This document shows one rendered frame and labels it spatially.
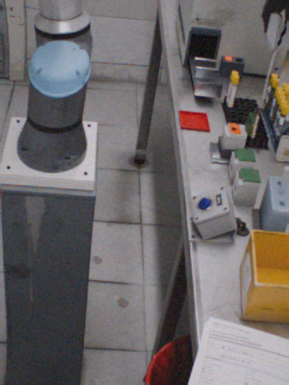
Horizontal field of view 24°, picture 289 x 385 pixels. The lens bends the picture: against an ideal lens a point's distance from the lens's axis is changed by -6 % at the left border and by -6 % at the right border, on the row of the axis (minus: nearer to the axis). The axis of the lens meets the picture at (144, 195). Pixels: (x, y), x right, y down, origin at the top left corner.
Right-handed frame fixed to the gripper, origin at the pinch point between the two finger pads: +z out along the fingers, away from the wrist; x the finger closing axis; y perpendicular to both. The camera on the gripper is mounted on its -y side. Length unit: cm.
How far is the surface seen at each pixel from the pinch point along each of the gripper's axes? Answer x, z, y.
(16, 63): 70, 104, 159
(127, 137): 16, 114, 117
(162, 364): 16, 72, -29
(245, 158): 5.1, 19.3, -13.7
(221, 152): 8.7, 23.4, -7.2
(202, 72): 9.8, 20.4, 21.5
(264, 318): 6, 25, -51
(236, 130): 6.0, 18.4, -5.2
